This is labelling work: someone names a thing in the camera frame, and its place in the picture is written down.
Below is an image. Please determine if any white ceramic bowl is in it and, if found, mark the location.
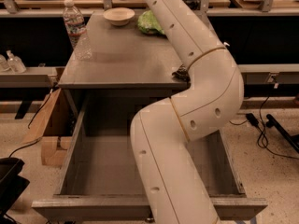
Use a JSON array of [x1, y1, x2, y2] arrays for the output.
[[103, 7, 135, 26]]

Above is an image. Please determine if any green rice chip bag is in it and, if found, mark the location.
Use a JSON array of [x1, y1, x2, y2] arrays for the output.
[[137, 10, 164, 35]]

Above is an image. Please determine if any black floor cable right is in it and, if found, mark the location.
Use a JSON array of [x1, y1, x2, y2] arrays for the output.
[[229, 93, 299, 161]]

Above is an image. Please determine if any black bin at lower left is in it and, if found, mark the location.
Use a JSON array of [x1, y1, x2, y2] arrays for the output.
[[0, 158, 30, 224]]

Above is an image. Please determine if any grey cabinet with top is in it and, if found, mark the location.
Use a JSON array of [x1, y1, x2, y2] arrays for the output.
[[58, 10, 241, 119]]

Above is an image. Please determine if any clear plastic water bottle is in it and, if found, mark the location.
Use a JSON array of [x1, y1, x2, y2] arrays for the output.
[[63, 0, 92, 60]]

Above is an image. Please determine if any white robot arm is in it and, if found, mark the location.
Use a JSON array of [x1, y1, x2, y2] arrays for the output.
[[131, 0, 244, 224]]

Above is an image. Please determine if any cardboard box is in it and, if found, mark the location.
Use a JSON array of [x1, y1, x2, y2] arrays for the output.
[[22, 88, 72, 167]]

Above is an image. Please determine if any black cable left floor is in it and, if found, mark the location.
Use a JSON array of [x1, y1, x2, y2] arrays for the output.
[[8, 84, 59, 159]]

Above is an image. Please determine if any open grey top drawer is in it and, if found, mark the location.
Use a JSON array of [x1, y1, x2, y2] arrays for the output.
[[33, 95, 267, 224]]

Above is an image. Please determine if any clear sanitizer pump bottle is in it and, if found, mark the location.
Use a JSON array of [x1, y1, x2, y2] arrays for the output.
[[7, 50, 26, 73]]

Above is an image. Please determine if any brass drawer knob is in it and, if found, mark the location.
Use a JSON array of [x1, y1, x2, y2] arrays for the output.
[[145, 217, 154, 223]]

